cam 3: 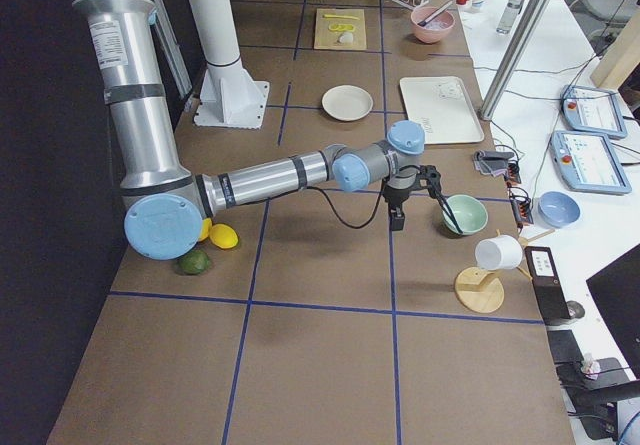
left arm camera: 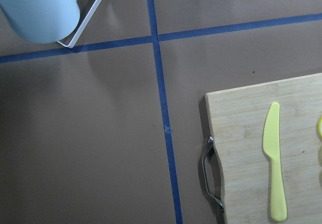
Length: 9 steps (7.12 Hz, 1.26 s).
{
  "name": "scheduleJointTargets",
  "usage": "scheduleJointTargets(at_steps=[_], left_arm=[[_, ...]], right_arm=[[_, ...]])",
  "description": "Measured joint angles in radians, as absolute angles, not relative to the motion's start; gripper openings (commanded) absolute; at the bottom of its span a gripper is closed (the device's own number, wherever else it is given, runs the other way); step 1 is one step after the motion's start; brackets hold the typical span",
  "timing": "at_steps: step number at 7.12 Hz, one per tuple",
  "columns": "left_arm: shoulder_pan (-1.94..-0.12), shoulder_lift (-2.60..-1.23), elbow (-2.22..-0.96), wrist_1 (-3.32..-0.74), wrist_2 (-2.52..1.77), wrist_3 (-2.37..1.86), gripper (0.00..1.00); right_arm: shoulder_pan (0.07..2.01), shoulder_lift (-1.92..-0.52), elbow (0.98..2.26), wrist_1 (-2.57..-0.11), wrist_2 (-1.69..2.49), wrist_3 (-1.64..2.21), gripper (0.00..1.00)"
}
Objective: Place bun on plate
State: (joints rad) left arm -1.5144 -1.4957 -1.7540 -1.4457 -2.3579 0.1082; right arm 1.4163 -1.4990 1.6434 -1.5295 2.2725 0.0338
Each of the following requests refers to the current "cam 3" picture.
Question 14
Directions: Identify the wooden mug stand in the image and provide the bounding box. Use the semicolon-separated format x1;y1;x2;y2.
454;230;553;313

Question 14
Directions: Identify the white bear serving tray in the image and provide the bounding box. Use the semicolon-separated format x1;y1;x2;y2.
399;76;484;146

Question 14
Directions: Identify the yellow lemon upper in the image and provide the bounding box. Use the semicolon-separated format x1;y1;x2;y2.
198;217;213;242

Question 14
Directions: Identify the yellow plastic knife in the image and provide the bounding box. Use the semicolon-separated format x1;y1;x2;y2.
322;13;360;20

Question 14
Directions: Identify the blue teach pendant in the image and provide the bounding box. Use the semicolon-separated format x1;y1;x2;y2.
561;85;628;140
550;130;632;195

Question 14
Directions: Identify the pink bowl with ice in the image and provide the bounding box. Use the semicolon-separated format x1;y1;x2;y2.
410;6;456;44

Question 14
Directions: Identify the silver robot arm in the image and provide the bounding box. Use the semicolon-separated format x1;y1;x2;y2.
70;0;442;260

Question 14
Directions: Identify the far blue teach pendant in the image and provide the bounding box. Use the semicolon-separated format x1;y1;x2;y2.
561;85;628;140

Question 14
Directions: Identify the grey folded cloth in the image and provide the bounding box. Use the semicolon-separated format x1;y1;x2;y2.
473;150;515;177

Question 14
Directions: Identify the clear water bottle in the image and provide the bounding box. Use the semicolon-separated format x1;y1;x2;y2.
496;0;524;34

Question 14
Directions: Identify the aluminium frame post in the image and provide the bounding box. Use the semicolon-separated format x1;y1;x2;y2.
479;0;550;121

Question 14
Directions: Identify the blue bowl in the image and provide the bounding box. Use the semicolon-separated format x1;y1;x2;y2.
538;191;581;228

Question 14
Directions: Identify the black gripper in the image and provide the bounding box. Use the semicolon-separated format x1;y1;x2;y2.
382;165;441;230

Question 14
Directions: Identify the bamboo cutting board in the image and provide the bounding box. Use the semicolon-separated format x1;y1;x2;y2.
313;8;367;51

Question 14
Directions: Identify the yellow lemon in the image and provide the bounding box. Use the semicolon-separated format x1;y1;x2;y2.
198;217;213;242
208;223;239;250

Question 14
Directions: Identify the white hanging mug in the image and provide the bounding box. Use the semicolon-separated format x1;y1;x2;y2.
475;235;523;271

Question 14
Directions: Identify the near blue teach pendant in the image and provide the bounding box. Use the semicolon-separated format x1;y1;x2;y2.
550;130;632;195

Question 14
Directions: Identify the mint green bowl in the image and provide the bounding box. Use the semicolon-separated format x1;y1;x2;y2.
443;194;489;236

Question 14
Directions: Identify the black monitor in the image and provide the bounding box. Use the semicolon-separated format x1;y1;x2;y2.
586;245;640;377

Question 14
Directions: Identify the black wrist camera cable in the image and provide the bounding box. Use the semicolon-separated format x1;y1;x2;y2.
304;164;466;235

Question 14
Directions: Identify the yellow lemon lower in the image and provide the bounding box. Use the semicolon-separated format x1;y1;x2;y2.
208;223;239;250

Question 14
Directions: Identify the white steamed bun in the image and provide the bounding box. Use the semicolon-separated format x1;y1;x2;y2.
338;32;354;44

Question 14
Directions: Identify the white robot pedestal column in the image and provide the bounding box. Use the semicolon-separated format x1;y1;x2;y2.
189;0;270;129

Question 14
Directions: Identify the black box device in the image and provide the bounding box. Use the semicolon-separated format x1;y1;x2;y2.
524;246;570;326

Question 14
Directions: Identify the beige round plate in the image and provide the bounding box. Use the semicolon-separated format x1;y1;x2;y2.
321;85;374;122

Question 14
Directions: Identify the green lime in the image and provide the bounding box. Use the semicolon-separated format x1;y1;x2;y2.
177;249;211;275

